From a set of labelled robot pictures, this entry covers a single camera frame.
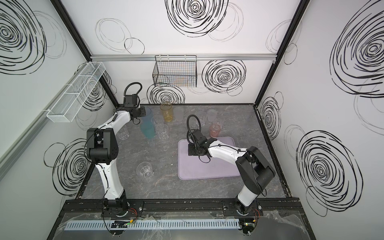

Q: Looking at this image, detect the white mesh wall shelf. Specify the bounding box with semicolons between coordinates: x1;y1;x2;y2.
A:
47;62;106;123

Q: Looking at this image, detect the pink translucent cup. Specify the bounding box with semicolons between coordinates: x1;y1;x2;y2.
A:
209;123;221;138

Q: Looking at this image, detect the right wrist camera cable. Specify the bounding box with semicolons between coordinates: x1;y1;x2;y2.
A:
185;114;202;142

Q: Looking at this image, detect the aluminium wall rail left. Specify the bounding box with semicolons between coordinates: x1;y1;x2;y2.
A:
1;62;87;181

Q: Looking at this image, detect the amber translucent cup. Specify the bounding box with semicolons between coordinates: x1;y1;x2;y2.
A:
160;102;173;122

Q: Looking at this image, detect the frosted white cup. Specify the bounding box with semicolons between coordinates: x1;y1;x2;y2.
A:
173;106;185;122

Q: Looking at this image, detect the clear glass far left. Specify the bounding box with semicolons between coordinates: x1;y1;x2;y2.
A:
117;125;130;141

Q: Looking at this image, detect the clear faceted glass tumbler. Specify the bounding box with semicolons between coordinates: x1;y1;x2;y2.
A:
196;111;207;127

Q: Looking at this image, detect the blue translucent tall cup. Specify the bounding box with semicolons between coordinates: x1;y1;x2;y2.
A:
141;107;153;123

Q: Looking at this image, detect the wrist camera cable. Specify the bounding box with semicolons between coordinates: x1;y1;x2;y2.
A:
185;114;202;142
123;81;143;106

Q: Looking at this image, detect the clear glass lying front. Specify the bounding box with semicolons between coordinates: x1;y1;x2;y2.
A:
136;162;154;182

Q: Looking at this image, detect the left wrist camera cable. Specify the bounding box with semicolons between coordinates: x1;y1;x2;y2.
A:
123;81;143;106

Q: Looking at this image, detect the black wire basket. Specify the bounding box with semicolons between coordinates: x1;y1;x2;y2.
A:
152;60;198;88

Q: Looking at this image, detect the aluminium wall rail back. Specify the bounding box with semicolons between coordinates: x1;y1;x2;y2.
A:
91;53;277;62

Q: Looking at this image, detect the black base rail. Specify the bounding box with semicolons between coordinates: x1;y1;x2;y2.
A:
60;198;303;217

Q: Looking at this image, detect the aluminium wall rail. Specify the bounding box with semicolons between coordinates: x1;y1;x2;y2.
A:
91;53;277;62
1;62;87;181

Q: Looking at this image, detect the lilac plastic tray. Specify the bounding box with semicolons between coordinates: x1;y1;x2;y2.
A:
178;137;246;180

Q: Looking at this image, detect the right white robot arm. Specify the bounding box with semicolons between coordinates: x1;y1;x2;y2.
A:
187;129;276;216

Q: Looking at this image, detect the teal translucent cup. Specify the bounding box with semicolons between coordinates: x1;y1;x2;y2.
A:
140;121;156;139

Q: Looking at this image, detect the white slotted cable duct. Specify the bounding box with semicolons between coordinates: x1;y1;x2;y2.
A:
64;219;241;231

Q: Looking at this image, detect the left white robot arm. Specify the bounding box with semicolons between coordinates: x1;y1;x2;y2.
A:
86;107;147;216

